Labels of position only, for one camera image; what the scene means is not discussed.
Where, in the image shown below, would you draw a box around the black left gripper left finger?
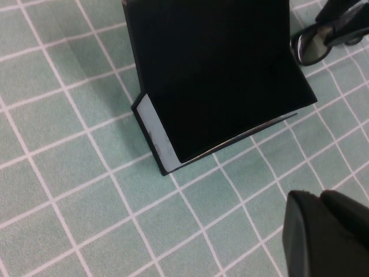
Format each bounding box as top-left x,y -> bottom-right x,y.
281,190 -> 369,277

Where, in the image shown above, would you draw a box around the black framed sunglasses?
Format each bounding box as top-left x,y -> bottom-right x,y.
290,24 -> 364,66

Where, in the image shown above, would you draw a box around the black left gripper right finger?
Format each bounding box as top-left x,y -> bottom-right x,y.
321,190 -> 369,250

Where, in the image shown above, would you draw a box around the green white checkered tablecloth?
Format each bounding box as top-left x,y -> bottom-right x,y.
0,0 -> 369,277

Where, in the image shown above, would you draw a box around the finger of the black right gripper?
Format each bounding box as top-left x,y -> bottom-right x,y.
325,2 -> 369,47
315,0 -> 364,26

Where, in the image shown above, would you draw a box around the black folding glasses case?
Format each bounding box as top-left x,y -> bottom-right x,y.
122,0 -> 318,177

